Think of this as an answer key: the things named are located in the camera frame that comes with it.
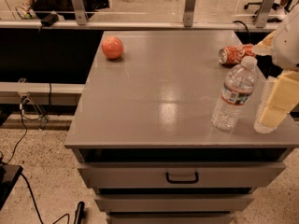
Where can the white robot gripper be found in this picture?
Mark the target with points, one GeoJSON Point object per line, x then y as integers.
{"type": "Point", "coordinates": [287, 48]}

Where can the clear plastic water bottle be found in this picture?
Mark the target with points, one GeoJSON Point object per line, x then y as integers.
{"type": "Point", "coordinates": [237, 88]}

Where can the crushed red soda can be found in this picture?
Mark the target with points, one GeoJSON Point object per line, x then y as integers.
{"type": "Point", "coordinates": [232, 55]}

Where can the grey drawer cabinet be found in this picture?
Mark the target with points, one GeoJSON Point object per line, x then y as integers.
{"type": "Point", "coordinates": [149, 113]}

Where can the red apple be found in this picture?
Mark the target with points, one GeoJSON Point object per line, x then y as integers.
{"type": "Point", "coordinates": [112, 47]}

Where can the person in background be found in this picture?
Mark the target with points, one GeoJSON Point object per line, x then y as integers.
{"type": "Point", "coordinates": [65, 7]}

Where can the black power adapter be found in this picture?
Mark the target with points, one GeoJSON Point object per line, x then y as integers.
{"type": "Point", "coordinates": [49, 20]}

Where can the black cylindrical object on floor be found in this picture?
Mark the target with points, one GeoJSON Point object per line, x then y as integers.
{"type": "Point", "coordinates": [79, 213]}

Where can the snack bag on desk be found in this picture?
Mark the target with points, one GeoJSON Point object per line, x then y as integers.
{"type": "Point", "coordinates": [25, 11]}

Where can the black box at left edge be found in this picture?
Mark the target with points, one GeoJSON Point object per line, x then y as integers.
{"type": "Point", "coordinates": [9, 175]}

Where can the metal bracket right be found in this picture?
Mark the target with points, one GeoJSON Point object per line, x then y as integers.
{"type": "Point", "coordinates": [262, 16]}

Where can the metal bracket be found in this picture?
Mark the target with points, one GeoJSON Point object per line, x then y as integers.
{"type": "Point", "coordinates": [188, 13]}
{"type": "Point", "coordinates": [262, 16]}
{"type": "Point", "coordinates": [80, 13]}

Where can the metal bracket middle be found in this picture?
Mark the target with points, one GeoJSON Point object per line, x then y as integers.
{"type": "Point", "coordinates": [188, 13]}

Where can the black drawer handle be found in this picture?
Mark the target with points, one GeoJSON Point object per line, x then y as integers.
{"type": "Point", "coordinates": [182, 179]}

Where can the metal bracket left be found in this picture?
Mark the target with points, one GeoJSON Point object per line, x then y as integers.
{"type": "Point", "coordinates": [80, 13]}

